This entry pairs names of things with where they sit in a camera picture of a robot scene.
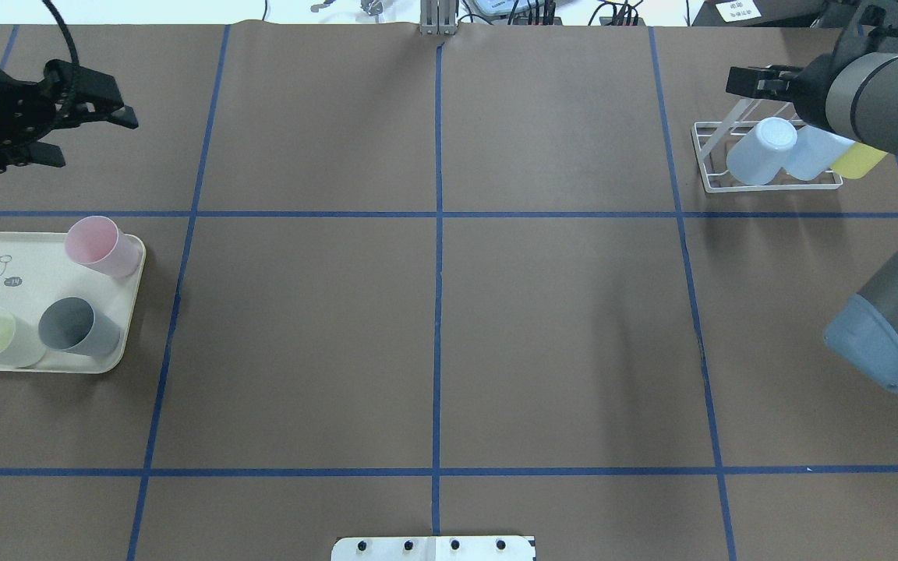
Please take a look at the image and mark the black labelled box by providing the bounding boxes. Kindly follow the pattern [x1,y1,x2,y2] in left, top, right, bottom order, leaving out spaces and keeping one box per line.
[689,1,827,28]

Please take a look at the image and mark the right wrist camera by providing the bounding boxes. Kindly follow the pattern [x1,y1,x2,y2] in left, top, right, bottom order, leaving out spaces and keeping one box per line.
[835,1,898,58]

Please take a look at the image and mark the white camera post base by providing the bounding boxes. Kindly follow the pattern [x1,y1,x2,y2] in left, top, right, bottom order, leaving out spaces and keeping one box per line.
[329,535,537,560]

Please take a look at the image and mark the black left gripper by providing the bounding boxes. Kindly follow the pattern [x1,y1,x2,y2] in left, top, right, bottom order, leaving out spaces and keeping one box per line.
[0,61,139,173]

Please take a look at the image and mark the pink cup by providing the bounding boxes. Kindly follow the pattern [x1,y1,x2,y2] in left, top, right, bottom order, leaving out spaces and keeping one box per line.
[63,214,143,278]

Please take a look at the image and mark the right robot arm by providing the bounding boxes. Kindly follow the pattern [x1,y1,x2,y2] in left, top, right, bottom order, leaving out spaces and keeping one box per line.
[726,47,898,392]

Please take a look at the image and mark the grey cup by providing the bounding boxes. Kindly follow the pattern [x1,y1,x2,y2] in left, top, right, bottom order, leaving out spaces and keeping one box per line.
[37,297,122,356]

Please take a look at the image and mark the light blue cup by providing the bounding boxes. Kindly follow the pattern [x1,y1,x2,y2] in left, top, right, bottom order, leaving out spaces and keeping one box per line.
[783,125,855,182]

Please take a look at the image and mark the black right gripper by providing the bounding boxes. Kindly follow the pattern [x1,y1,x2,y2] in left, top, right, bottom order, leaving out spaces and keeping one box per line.
[726,53,835,130]

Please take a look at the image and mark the white wire cup rack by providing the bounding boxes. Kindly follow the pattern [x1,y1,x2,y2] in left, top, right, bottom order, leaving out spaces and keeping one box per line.
[691,98,853,194]

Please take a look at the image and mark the aluminium frame post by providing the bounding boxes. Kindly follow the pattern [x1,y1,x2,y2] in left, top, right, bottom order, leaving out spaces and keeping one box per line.
[419,0,460,37]

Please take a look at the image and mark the yellow cup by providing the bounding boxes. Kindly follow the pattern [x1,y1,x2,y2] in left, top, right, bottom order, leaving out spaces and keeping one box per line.
[830,143,888,180]

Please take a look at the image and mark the cream plastic tray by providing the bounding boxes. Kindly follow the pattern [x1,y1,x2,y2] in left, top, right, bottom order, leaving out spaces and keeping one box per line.
[0,231,147,374]

